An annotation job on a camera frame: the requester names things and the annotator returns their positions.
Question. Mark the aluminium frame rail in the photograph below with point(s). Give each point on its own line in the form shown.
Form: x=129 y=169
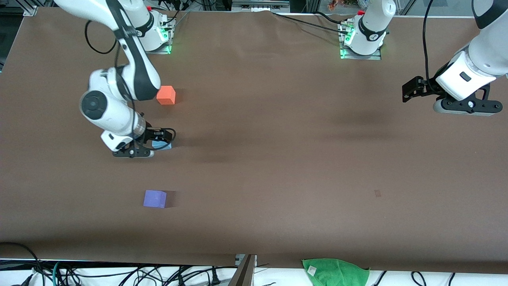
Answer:
x=258 y=6

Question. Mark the grey metal post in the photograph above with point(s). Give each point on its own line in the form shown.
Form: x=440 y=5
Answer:
x=244 y=274

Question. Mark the black power plug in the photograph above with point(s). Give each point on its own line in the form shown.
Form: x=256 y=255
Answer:
x=215 y=276

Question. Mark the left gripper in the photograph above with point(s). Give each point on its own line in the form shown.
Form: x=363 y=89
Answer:
x=428 y=87

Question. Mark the brown table cover sheet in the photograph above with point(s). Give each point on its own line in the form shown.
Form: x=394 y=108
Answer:
x=278 y=178

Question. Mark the orange foam block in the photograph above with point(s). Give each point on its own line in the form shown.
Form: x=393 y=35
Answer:
x=167 y=95

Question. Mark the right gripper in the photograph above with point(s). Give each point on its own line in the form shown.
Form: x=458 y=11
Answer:
x=151 y=136

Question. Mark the small orange toy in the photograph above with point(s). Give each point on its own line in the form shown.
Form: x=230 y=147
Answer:
x=332 y=5

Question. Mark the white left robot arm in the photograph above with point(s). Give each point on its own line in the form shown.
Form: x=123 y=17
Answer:
x=375 y=24

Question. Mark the purple foam block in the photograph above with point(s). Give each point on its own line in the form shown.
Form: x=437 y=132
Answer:
x=154 y=199

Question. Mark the aluminium corner bracket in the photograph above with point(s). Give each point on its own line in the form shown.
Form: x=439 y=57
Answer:
x=30 y=11

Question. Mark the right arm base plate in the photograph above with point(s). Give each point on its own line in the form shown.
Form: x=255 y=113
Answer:
x=162 y=49

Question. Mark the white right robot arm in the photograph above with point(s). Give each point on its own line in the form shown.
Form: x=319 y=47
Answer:
x=107 y=107

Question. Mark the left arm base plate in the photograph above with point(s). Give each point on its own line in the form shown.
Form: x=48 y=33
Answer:
x=373 y=57

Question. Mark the blue foam block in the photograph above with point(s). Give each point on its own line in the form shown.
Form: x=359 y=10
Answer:
x=164 y=146

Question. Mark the green cloth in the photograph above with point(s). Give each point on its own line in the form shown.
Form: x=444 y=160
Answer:
x=337 y=273

